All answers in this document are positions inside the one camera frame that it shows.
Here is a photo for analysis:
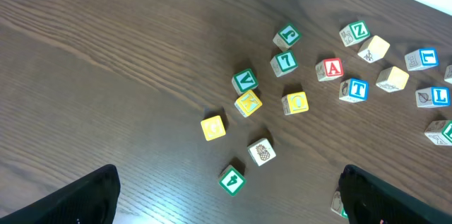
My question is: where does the red A block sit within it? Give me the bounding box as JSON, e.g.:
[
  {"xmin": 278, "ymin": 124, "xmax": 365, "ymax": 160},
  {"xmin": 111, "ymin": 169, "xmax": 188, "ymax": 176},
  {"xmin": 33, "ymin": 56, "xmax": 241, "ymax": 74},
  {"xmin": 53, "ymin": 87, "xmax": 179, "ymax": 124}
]
[{"xmin": 315, "ymin": 58, "xmax": 344, "ymax": 82}]

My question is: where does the yellow K block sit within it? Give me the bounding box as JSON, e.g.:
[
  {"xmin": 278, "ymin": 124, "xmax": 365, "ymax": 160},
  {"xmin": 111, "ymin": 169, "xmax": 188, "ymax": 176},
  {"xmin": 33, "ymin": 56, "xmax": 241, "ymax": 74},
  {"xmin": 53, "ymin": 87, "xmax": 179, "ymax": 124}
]
[{"xmin": 234, "ymin": 90, "xmax": 263, "ymax": 117}]

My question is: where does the blue l block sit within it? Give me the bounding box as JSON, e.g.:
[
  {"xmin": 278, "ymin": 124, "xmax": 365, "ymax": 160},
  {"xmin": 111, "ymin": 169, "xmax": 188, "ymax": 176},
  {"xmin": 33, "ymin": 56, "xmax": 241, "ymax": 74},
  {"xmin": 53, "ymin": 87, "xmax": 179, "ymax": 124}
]
[
  {"xmin": 415, "ymin": 86, "xmax": 451, "ymax": 108},
  {"xmin": 405, "ymin": 47, "xmax": 439, "ymax": 71}
]

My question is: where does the green V block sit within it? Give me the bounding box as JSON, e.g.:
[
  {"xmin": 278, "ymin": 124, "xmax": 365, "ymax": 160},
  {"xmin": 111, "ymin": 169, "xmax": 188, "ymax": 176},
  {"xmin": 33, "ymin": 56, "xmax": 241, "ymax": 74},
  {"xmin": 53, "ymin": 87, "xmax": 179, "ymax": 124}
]
[{"xmin": 232, "ymin": 69, "xmax": 258, "ymax": 95}]

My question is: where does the green 7 block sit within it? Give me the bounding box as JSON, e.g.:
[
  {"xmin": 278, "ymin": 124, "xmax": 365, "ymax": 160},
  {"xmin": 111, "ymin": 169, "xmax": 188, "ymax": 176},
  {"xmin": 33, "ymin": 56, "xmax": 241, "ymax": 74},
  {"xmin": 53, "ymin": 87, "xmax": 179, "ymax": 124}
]
[{"xmin": 270, "ymin": 50, "xmax": 298, "ymax": 77}]

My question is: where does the yellow O block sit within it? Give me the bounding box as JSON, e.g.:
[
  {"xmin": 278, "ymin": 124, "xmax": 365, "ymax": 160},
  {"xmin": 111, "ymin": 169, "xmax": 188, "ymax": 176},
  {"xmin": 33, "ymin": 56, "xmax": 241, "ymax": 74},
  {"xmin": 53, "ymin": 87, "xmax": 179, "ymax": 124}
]
[{"xmin": 282, "ymin": 92, "xmax": 309, "ymax": 115}]

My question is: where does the blue L block top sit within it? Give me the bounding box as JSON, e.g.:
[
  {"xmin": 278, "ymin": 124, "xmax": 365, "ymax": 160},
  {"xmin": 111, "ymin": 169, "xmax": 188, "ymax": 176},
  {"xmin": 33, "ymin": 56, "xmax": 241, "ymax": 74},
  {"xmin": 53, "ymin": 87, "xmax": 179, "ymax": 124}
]
[{"xmin": 405, "ymin": 47, "xmax": 439, "ymax": 71}]

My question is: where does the pineapple picture block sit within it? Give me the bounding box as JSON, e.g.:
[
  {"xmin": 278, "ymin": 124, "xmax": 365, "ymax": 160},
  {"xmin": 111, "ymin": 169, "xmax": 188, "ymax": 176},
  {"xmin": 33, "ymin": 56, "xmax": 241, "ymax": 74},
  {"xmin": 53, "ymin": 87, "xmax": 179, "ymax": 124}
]
[{"xmin": 248, "ymin": 138, "xmax": 276, "ymax": 166}]

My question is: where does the green J block left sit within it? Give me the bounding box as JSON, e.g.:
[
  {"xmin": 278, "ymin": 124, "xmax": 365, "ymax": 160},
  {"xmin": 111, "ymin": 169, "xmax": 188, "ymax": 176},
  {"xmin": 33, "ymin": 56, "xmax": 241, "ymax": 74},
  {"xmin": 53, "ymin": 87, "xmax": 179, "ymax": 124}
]
[{"xmin": 273, "ymin": 23, "xmax": 302, "ymax": 52}]

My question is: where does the green N block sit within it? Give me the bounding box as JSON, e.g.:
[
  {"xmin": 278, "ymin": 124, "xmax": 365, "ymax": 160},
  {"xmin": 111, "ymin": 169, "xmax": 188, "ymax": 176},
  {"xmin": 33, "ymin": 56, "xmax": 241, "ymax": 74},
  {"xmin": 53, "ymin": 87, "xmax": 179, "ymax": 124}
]
[{"xmin": 331, "ymin": 190, "xmax": 348, "ymax": 219}]

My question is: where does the blue T block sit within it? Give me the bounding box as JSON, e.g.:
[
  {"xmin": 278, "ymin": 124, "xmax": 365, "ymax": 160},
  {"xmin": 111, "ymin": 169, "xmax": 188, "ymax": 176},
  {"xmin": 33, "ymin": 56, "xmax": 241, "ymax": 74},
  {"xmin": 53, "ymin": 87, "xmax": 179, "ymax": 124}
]
[{"xmin": 339, "ymin": 78, "xmax": 369, "ymax": 103}]

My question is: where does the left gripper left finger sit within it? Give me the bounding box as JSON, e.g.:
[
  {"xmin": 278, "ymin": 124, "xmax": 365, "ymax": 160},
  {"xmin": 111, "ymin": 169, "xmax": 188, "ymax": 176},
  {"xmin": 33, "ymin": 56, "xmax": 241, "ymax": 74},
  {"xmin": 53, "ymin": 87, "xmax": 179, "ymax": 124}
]
[{"xmin": 1, "ymin": 164, "xmax": 121, "ymax": 224}]

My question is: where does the green Z block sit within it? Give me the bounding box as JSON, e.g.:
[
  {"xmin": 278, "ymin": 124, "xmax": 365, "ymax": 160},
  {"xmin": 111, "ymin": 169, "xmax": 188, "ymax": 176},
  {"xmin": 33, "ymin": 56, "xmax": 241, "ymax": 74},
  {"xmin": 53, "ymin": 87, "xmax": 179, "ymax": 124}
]
[{"xmin": 339, "ymin": 20, "xmax": 370, "ymax": 47}]

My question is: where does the yellow Q block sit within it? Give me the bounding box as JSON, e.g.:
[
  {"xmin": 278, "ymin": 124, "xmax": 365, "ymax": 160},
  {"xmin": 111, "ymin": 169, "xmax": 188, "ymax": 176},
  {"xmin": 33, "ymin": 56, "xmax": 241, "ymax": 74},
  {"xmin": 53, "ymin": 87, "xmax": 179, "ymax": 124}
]
[{"xmin": 376, "ymin": 66, "xmax": 410, "ymax": 93}]

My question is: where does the green 4 block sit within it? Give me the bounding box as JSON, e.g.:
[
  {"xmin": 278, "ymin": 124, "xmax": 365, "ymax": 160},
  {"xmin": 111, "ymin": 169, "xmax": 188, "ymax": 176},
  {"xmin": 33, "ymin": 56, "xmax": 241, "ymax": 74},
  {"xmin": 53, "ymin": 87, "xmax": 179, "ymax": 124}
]
[{"xmin": 218, "ymin": 165, "xmax": 246, "ymax": 196}]

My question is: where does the blue L block lower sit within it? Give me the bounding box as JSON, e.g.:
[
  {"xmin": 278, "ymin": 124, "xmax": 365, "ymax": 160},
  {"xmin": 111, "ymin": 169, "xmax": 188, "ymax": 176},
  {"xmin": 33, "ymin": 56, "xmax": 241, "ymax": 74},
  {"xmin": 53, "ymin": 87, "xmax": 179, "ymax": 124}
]
[{"xmin": 415, "ymin": 86, "xmax": 451, "ymax": 108}]

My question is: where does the green B block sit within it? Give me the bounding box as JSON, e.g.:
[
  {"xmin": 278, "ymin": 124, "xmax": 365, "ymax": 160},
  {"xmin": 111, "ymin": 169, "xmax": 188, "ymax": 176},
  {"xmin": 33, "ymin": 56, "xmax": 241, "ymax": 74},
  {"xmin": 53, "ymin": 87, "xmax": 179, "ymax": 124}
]
[{"xmin": 424, "ymin": 120, "xmax": 451, "ymax": 146}]

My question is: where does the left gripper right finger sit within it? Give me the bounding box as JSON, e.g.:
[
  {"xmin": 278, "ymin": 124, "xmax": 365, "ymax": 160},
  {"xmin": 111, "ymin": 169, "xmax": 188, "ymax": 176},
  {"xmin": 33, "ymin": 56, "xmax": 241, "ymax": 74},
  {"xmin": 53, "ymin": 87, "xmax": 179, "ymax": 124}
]
[{"xmin": 338, "ymin": 165, "xmax": 451, "ymax": 224}]

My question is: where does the yellow G block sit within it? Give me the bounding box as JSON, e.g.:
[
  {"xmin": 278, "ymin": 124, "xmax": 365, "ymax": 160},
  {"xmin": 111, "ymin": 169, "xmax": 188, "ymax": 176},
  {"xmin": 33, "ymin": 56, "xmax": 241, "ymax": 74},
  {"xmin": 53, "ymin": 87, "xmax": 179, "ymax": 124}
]
[{"xmin": 201, "ymin": 115, "xmax": 226, "ymax": 141}]

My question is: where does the blue D block upright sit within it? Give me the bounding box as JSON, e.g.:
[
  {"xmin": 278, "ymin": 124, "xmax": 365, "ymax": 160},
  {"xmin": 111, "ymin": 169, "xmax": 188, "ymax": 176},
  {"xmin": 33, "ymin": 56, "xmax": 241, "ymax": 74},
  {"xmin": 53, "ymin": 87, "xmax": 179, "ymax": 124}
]
[{"xmin": 444, "ymin": 65, "xmax": 452, "ymax": 84}]

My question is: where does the yellow block top row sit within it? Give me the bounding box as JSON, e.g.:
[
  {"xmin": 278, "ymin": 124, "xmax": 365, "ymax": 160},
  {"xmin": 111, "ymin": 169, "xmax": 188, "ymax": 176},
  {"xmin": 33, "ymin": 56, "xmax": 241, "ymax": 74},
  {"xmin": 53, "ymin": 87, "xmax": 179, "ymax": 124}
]
[{"xmin": 357, "ymin": 35, "xmax": 390, "ymax": 63}]

